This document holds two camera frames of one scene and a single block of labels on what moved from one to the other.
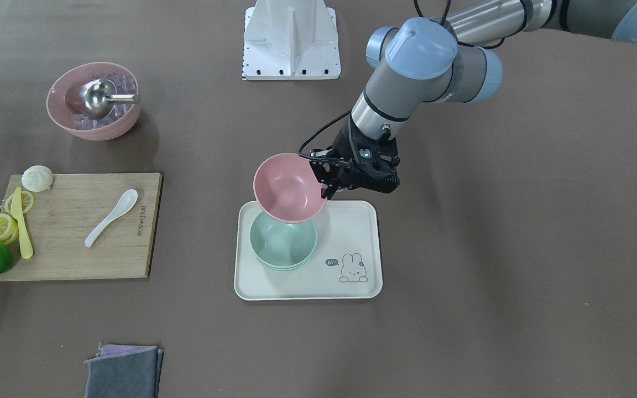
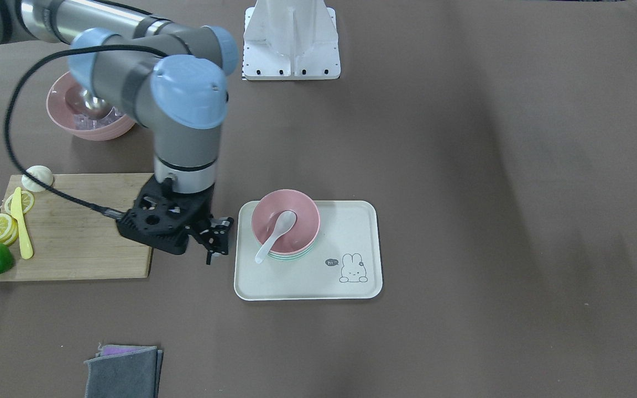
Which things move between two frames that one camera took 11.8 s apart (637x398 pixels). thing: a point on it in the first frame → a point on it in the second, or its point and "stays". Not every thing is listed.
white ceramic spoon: x=126 y=201 → x=285 y=222
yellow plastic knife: x=16 y=212 stays
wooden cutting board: x=88 y=225 stays
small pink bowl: x=287 y=189 → x=301 y=234
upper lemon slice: x=1 y=228 stays
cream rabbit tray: x=346 y=263 stays
